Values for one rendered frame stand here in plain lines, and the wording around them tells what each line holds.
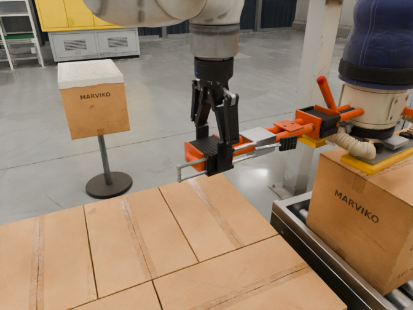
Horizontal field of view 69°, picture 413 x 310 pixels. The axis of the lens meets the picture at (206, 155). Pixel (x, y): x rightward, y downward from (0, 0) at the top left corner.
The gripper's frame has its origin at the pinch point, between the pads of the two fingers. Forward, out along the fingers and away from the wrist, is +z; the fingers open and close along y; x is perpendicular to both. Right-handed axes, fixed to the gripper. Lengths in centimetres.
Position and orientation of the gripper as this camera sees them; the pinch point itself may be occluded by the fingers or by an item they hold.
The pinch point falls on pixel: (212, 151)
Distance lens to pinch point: 66.7
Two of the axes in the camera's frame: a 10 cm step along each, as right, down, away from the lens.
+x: -8.5, 2.5, -4.6
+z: 0.0, 8.8, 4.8
